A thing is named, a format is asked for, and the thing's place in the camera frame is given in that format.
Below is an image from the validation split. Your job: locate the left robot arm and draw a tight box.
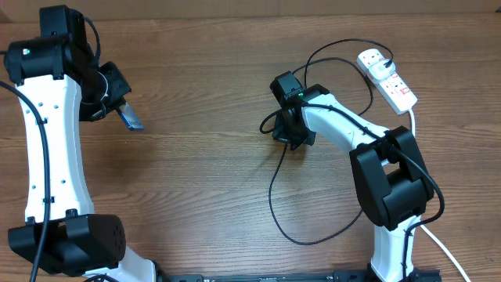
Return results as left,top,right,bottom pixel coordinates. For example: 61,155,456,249
4,5,166,281

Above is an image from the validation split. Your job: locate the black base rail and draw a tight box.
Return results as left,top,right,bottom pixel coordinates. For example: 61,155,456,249
168,269,443,282

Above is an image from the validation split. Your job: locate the blue Galaxy smartphone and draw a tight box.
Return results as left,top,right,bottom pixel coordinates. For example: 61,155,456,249
117,102,144,131

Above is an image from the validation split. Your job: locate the white charger plug adapter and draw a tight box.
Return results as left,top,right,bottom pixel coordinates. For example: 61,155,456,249
369,59,396,84

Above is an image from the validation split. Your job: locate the black USB charging cable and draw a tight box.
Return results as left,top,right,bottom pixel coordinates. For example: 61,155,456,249
268,38,395,247

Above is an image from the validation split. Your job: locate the white power strip cord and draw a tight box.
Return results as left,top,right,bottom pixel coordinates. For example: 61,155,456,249
407,109,473,282

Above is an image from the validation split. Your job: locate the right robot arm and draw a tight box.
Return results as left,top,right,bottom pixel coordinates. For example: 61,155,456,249
269,71,445,281

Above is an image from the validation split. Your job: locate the white power strip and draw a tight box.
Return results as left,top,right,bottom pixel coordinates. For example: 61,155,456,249
357,49,417,114

